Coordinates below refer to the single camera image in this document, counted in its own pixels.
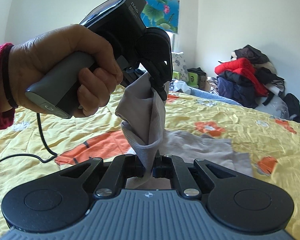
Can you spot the beige knit garment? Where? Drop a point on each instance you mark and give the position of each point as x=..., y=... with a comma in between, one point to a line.
x=150, y=120

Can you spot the lotus print window blind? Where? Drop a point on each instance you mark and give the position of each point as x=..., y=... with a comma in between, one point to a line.
x=162, y=2

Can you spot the black garment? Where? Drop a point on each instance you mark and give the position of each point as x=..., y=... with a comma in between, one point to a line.
x=270, y=80

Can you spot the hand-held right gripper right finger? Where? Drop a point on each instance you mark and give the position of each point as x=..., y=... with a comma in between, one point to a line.
x=160, y=171

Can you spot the clear plastic wrap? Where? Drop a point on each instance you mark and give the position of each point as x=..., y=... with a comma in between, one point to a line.
x=275, y=106

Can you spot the black wristband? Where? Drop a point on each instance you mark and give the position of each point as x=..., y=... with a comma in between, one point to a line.
x=8, y=85

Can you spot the navy padded jacket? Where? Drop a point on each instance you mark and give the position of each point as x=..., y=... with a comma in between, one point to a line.
x=230, y=87

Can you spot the window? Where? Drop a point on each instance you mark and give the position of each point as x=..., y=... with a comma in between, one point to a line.
x=173, y=42

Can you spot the checked cloth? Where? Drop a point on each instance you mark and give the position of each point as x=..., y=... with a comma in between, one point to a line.
x=212, y=84

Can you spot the dark cloth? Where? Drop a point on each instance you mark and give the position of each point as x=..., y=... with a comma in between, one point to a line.
x=197, y=71

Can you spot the white plastic bag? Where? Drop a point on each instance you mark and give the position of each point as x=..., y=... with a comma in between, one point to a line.
x=181, y=87

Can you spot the yellow floral bedspread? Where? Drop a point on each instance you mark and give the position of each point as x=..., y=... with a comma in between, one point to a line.
x=240, y=120

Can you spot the blue knitted blanket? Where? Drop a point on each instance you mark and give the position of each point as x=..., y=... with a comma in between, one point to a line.
x=215, y=97

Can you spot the black backpack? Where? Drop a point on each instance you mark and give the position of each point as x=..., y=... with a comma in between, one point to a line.
x=293, y=107

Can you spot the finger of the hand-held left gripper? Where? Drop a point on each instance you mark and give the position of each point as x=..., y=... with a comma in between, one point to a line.
x=160, y=87
x=131, y=77

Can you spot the dark brown jacket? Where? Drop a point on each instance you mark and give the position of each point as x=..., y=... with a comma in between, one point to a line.
x=252, y=52

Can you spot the red padded jacket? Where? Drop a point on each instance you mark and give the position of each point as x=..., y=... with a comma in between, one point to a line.
x=235, y=66

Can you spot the person's left hand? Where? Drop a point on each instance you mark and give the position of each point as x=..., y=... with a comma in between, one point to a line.
x=52, y=45

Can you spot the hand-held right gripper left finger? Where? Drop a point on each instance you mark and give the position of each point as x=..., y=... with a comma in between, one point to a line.
x=137, y=168

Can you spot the floral pillow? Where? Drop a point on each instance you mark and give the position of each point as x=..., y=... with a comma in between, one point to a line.
x=178, y=62

